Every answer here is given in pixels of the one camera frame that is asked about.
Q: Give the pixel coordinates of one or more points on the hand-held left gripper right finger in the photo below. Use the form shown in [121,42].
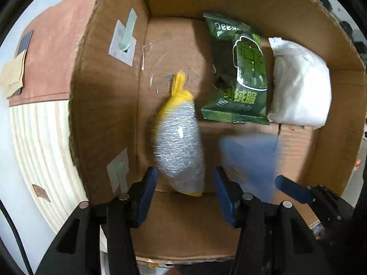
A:
[225,202]

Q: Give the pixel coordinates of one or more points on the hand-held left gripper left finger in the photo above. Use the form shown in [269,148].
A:
[144,199]

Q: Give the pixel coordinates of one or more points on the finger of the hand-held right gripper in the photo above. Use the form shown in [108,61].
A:
[292,189]

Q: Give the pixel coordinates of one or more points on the cardboard box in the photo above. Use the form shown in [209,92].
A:
[177,229]

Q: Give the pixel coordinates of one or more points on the blue soft cloth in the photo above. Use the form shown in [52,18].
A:
[252,163]

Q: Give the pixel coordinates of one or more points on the yellow sponge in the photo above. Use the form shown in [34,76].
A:
[179,140]

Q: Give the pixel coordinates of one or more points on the white soft packet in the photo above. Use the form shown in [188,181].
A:
[301,86]

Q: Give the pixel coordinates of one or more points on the white sticker with green tape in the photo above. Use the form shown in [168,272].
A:
[118,172]
[123,41]

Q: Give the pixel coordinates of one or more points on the small brown label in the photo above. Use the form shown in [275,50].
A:
[41,192]

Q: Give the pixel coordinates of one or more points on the green printed packet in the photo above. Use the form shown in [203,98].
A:
[239,71]

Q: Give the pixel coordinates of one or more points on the brown mat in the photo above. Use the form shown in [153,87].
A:
[57,54]

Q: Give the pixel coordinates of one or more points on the beige paper piece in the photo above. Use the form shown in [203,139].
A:
[13,76]

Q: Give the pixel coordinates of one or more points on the dark square patch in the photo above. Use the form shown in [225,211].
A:
[25,42]

